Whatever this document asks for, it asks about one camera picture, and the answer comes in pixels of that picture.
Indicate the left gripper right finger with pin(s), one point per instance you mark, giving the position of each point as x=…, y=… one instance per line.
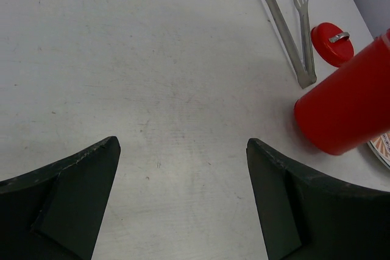
x=306, y=214

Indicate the red container lid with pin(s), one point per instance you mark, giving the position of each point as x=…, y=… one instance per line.
x=332, y=44

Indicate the patterned round plate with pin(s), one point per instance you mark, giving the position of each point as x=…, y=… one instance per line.
x=381, y=148

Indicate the metal food tongs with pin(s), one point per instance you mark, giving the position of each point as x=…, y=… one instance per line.
x=303, y=67

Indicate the red cylindrical lunch container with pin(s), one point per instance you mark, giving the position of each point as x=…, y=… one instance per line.
x=351, y=106

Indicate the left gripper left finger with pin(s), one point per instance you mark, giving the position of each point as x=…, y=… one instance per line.
x=56, y=211

